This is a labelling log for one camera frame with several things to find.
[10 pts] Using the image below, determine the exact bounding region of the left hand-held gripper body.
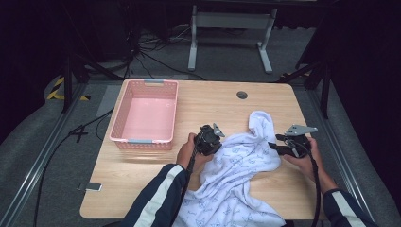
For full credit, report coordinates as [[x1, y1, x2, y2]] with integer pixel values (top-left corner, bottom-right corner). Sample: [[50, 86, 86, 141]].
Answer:
[[194, 122, 226, 157]]

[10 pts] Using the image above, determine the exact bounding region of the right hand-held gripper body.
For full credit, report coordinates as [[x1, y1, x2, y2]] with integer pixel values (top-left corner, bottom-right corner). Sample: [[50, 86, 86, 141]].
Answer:
[[275, 124, 319, 159]]

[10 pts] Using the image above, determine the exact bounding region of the white printed towel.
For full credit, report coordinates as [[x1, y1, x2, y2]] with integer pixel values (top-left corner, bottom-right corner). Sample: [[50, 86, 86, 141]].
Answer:
[[172, 110, 287, 227]]

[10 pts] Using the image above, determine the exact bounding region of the pink plastic basket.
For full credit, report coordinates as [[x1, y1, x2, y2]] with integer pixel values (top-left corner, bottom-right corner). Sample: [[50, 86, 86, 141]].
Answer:
[[109, 79, 180, 151]]

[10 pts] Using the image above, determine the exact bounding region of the person's right hand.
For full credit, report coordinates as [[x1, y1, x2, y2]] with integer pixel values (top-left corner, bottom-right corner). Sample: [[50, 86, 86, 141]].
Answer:
[[282, 136, 326, 184]]

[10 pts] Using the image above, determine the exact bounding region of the person's left hand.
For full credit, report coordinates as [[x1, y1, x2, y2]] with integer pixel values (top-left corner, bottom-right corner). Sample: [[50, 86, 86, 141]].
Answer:
[[175, 131, 216, 173]]

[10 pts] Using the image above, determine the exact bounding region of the black metal stand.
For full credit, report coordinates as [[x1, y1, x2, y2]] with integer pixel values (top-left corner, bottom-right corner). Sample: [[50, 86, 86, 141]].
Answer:
[[277, 60, 333, 120]]

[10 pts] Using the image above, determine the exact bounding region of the gray tape piece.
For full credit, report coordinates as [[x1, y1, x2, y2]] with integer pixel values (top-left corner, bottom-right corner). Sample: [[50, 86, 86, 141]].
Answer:
[[78, 182, 104, 193]]

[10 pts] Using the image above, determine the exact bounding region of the black tripod stand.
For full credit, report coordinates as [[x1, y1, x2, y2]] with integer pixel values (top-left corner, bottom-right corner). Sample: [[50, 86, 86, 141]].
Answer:
[[61, 51, 125, 114]]

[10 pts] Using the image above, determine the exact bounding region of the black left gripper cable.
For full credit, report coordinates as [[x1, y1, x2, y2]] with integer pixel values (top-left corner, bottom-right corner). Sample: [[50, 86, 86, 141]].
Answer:
[[171, 131, 204, 227]]

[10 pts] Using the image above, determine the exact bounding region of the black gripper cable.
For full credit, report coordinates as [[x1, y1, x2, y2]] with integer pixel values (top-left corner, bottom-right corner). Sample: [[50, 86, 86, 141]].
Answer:
[[171, 131, 204, 227], [305, 150, 323, 227]]

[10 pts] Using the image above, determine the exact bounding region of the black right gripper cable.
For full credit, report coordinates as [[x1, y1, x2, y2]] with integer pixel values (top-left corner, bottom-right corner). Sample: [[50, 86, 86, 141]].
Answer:
[[305, 150, 323, 227]]

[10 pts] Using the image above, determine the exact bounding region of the tangle of black cables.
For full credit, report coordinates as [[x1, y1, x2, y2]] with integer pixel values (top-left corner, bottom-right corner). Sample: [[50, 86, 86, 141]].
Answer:
[[124, 23, 209, 81]]

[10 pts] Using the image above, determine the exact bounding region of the white metal desk frame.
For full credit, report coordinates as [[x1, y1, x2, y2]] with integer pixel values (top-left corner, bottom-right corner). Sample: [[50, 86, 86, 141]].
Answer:
[[187, 4, 278, 75]]

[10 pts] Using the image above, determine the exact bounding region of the black floor cable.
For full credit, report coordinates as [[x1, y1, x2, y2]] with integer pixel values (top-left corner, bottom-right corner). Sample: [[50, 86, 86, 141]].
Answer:
[[32, 108, 115, 227]]

